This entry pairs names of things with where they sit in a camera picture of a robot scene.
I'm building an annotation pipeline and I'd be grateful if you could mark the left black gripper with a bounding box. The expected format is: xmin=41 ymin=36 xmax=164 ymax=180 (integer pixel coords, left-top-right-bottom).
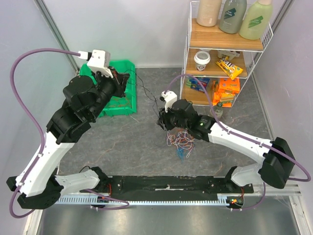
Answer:
xmin=87 ymin=66 xmax=131 ymax=120

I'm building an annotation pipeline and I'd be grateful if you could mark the orange wire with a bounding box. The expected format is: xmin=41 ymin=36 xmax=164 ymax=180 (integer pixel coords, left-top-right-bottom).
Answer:
xmin=107 ymin=96 xmax=132 ymax=108

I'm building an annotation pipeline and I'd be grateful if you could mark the coloured wire bundle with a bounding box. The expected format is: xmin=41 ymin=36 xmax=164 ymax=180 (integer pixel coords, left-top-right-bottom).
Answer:
xmin=165 ymin=129 xmax=196 ymax=164

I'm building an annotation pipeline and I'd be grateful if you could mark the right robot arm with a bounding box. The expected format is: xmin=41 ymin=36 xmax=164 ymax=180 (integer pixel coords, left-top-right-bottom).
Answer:
xmin=157 ymin=99 xmax=294 ymax=193

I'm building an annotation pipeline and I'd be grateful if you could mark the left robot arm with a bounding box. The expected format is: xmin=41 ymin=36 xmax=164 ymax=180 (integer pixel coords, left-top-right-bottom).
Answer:
xmin=6 ymin=67 xmax=130 ymax=210

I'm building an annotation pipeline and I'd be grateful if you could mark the green compartment bin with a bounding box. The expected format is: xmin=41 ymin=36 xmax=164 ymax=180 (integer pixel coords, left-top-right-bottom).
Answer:
xmin=79 ymin=59 xmax=137 ymax=118

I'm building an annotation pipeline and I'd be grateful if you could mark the blue snack box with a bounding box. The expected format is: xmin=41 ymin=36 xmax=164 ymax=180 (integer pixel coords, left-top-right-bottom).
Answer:
xmin=186 ymin=77 xmax=210 ymax=93

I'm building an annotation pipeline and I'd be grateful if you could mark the right glass bottle green cap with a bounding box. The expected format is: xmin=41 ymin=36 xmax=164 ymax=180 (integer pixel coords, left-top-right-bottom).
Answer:
xmin=211 ymin=102 xmax=224 ymax=120

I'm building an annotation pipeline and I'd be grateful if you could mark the orange snack boxes stack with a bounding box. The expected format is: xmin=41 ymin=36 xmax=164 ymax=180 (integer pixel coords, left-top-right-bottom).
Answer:
xmin=212 ymin=78 xmax=241 ymax=108

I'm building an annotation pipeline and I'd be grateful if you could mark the white paper coffee cup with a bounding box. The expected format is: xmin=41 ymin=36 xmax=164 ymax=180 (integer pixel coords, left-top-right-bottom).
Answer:
xmin=194 ymin=50 xmax=211 ymax=71

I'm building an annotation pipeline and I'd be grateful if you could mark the yellow candy bag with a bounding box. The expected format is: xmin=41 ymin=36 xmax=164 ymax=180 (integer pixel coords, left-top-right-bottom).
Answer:
xmin=215 ymin=56 xmax=243 ymax=80

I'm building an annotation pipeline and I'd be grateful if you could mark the white cup carton pack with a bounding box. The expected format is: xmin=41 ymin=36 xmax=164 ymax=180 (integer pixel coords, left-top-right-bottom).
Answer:
xmin=217 ymin=50 xmax=240 ymax=61

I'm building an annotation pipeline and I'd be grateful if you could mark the beige lotion bottle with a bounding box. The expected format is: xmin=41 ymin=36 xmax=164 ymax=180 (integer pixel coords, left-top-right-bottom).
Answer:
xmin=197 ymin=0 xmax=222 ymax=27

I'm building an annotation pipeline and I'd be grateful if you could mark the grey shampoo bottle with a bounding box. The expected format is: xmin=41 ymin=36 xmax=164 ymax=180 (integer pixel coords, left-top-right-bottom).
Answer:
xmin=219 ymin=0 xmax=247 ymax=34

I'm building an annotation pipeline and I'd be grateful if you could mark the light green shampoo bottle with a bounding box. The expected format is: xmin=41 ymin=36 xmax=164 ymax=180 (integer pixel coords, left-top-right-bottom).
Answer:
xmin=239 ymin=0 xmax=273 ymax=40

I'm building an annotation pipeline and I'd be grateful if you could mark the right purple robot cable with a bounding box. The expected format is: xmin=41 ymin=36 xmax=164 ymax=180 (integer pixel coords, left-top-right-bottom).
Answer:
xmin=166 ymin=74 xmax=312 ymax=211

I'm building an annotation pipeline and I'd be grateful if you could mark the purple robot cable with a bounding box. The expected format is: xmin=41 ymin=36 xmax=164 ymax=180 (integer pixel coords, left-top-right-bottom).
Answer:
xmin=166 ymin=74 xmax=312 ymax=211
xmin=9 ymin=47 xmax=130 ymax=218

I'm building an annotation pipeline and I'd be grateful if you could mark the white wire wooden shelf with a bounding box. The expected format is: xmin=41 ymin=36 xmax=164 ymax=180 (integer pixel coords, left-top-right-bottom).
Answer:
xmin=179 ymin=1 xmax=274 ymax=106

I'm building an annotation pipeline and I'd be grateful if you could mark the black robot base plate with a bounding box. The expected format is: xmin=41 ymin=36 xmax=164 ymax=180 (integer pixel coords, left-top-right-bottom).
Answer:
xmin=94 ymin=175 xmax=254 ymax=195

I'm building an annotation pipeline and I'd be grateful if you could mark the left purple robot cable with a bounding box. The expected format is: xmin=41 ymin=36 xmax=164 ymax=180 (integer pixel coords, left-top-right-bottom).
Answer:
xmin=9 ymin=47 xmax=130 ymax=218

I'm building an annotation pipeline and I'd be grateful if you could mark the grey slotted cable duct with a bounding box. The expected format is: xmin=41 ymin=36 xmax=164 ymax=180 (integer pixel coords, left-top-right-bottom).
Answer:
xmin=56 ymin=194 xmax=238 ymax=206

